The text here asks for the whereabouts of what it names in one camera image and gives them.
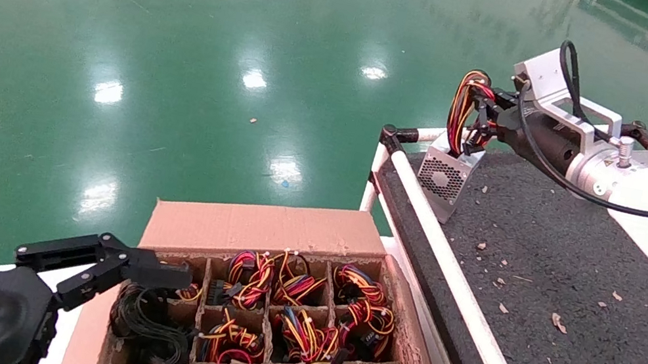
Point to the black foam cart tray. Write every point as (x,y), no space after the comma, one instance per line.
(439,248)

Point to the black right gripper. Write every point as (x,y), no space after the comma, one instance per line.
(538,140)

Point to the small tan wood chip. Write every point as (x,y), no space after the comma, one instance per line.
(559,322)

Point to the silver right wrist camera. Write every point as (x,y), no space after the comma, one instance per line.
(543,74)

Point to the brown cardboard divider box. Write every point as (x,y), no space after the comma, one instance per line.
(256,223)

